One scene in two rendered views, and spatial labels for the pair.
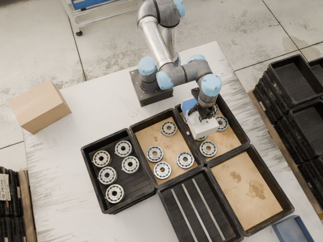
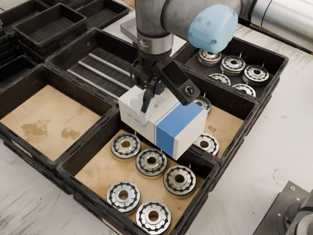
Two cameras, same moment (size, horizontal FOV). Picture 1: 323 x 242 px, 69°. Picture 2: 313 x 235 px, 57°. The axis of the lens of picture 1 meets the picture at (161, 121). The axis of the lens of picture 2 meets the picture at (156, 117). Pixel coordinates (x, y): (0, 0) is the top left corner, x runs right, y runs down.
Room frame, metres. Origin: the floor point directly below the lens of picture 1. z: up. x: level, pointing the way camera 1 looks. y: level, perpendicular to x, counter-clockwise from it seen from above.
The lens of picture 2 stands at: (0.89, -0.48, 1.68)
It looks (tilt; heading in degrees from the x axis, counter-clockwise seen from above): 51 degrees down; 147
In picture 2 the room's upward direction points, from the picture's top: straight up
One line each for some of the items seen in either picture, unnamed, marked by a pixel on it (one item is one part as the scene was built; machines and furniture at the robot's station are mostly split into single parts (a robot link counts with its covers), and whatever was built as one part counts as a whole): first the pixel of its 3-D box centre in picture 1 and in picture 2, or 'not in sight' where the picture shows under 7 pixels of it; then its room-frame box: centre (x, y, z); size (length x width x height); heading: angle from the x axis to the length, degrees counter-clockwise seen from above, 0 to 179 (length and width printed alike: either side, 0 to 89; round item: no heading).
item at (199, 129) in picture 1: (198, 116); (161, 115); (0.49, -0.20, 1.09); 0.20 x 0.12 x 0.09; 16
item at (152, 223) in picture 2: not in sight; (153, 216); (0.64, -0.32, 0.86); 0.05 x 0.05 x 0.01
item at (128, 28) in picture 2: not in sight; (149, 26); (-0.33, 0.28, 0.73); 0.27 x 0.20 x 0.05; 96
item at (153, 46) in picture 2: (207, 97); (154, 38); (0.47, -0.21, 1.33); 0.08 x 0.08 x 0.05
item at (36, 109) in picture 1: (41, 107); not in sight; (0.79, 0.82, 0.78); 0.30 x 0.22 x 0.16; 120
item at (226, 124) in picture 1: (219, 123); (123, 196); (0.53, -0.36, 0.86); 0.10 x 0.10 x 0.01
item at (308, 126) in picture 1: (308, 133); not in sight; (0.59, -1.22, 0.31); 0.40 x 0.30 x 0.34; 16
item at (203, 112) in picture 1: (205, 107); (153, 65); (0.46, -0.21, 1.25); 0.09 x 0.08 x 0.12; 16
